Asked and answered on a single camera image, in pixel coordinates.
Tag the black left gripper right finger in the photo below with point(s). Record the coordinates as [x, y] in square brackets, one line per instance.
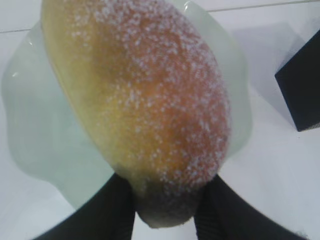
[224, 215]

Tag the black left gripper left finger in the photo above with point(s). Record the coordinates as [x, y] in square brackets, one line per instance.
[108, 215]

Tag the sugared bread loaf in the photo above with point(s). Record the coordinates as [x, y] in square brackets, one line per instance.
[148, 91]

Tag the green wavy glass plate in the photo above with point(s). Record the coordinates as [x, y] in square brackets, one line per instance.
[46, 140]

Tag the black mesh pen holder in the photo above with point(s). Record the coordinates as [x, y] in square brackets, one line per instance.
[299, 83]

